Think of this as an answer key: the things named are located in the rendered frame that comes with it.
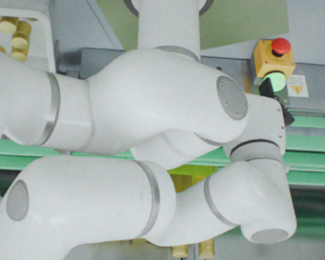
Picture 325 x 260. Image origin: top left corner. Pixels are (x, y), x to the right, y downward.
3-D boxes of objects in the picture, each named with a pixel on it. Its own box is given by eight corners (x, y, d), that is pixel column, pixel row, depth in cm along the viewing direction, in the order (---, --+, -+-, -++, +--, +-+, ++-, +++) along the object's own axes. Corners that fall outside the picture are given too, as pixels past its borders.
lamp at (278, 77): (260, 82, 100) (261, 93, 98) (267, 69, 96) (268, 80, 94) (280, 83, 100) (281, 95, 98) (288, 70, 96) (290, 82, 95)
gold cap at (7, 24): (-1, 3, 88) (-5, 20, 86) (18, 4, 88) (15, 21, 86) (3, 17, 91) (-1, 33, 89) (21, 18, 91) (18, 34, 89)
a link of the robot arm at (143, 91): (22, 87, 56) (95, 14, 45) (168, 119, 71) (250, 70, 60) (26, 161, 53) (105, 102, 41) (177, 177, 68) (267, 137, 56)
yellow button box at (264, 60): (249, 58, 104) (252, 85, 101) (259, 35, 98) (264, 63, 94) (279, 60, 105) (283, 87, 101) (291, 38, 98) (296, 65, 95)
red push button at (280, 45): (268, 60, 96) (274, 50, 93) (266, 46, 98) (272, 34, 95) (287, 62, 96) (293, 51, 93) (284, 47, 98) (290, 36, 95)
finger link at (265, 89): (290, 108, 76) (283, 78, 80) (273, 105, 76) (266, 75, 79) (280, 120, 79) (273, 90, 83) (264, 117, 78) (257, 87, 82)
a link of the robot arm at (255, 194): (189, 226, 59) (245, 197, 53) (184, 158, 65) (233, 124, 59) (267, 253, 67) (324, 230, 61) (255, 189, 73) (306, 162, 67)
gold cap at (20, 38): (12, 20, 92) (8, 36, 90) (30, 21, 92) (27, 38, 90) (15, 32, 95) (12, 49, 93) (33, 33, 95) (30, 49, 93)
